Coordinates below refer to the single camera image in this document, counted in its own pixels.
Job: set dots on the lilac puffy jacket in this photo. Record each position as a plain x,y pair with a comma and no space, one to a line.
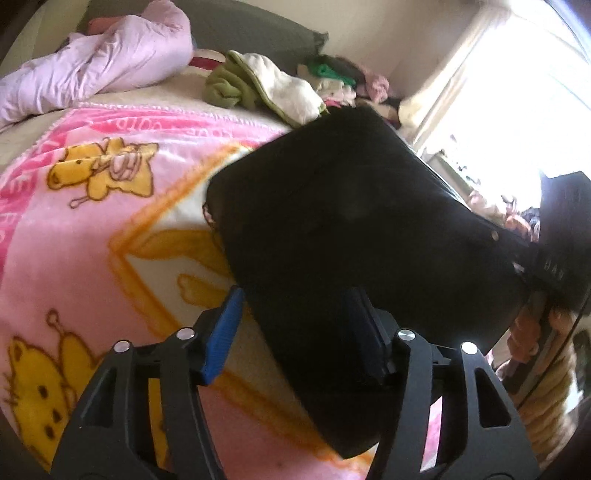
101,60

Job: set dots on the cream cloth with green trim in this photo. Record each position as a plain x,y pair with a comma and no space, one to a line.
291,92

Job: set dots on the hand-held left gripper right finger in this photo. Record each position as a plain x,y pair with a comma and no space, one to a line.
369,341

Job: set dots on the beige bed sheet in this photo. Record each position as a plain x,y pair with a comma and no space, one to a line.
184,92

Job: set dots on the black leather jacket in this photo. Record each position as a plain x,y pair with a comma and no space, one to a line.
346,221

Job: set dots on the person's right hand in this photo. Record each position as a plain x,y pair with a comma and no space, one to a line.
521,337

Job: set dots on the cream curtain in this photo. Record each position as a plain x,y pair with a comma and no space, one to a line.
443,92

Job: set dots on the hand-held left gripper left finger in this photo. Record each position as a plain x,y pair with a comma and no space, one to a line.
221,341

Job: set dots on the pink printed blanket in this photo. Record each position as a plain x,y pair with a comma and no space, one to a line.
92,230

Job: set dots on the pile of mixed clothes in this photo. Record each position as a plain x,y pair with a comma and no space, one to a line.
341,78

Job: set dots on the green fleece cloth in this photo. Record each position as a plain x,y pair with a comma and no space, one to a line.
226,87

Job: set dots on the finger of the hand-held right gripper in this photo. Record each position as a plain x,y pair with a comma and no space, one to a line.
519,258

